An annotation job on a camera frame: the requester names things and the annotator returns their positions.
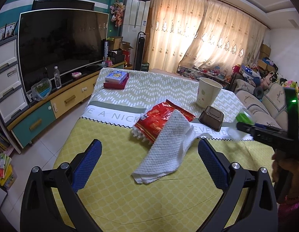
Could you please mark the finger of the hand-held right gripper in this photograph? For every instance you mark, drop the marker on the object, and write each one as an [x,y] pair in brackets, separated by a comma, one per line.
[251,128]

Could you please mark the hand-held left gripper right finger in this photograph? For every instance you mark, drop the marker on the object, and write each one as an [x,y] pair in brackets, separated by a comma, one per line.
[212,164]

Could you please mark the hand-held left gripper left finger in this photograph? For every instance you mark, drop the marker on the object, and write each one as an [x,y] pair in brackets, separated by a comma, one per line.
[87,164]

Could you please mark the brown plastic container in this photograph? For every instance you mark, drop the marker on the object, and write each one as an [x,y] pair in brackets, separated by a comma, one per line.
[211,119]

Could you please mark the white paper towel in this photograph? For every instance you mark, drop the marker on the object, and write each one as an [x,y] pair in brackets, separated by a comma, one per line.
[164,149]

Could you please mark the white paper cup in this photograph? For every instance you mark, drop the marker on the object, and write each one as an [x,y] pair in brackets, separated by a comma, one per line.
[207,94]

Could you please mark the red snack packet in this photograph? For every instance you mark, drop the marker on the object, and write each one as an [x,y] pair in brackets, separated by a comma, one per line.
[156,118]

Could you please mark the person's right hand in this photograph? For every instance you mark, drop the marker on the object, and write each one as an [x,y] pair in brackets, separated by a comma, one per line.
[275,171]

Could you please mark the beige sofa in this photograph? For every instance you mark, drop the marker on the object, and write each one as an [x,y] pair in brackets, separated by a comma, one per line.
[258,108]

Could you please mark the pile of plush toys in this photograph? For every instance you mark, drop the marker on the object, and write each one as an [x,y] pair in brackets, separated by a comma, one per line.
[272,77]

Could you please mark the yellow and green patterned tablecloth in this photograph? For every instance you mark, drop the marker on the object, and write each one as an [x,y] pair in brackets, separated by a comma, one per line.
[130,198]

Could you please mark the brown cardboard box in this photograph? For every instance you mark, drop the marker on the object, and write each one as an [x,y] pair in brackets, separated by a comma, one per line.
[263,64]
[265,50]

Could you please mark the green and yellow television cabinet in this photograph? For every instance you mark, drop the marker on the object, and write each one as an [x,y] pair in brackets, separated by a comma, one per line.
[38,120]

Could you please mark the glass coffee table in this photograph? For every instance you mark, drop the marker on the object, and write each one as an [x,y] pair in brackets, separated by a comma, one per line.
[188,73]

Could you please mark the flat red box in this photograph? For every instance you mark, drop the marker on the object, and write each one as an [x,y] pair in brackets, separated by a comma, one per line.
[114,85]

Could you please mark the shelf of books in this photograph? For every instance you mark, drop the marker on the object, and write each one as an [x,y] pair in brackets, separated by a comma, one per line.
[3,157]

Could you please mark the clear plastic bag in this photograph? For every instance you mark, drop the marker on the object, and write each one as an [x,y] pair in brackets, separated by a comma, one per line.
[40,89]

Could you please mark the small pink object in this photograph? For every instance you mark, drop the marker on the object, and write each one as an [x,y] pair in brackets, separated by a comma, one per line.
[76,74]

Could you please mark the clear water bottle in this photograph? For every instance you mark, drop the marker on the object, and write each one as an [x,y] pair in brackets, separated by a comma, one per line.
[57,78]

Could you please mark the blue book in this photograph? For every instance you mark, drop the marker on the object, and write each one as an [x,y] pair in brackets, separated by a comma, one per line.
[115,75]

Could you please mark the cream embroidered curtain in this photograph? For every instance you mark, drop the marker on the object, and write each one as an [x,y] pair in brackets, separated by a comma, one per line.
[168,36]
[224,36]

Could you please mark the dark green appliance box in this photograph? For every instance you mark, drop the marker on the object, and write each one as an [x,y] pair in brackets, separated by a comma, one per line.
[145,66]

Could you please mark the white plastic drawer unit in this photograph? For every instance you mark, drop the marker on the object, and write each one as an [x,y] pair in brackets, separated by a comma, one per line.
[6,77]

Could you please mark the large curved television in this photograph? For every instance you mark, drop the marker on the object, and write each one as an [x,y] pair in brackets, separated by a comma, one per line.
[62,43]

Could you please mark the open cardboard box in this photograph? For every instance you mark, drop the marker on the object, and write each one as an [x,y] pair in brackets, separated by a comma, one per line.
[118,44]

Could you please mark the black and white tower fan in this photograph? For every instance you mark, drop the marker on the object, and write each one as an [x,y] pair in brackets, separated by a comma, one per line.
[140,50]

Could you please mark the white standing air conditioner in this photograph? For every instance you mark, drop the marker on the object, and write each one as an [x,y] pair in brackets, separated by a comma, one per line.
[135,24]

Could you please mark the hanging artificial flowers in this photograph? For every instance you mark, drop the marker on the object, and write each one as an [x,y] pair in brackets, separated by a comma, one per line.
[117,14]

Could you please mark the row of photo frames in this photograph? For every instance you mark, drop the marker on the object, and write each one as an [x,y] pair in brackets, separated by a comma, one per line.
[5,32]

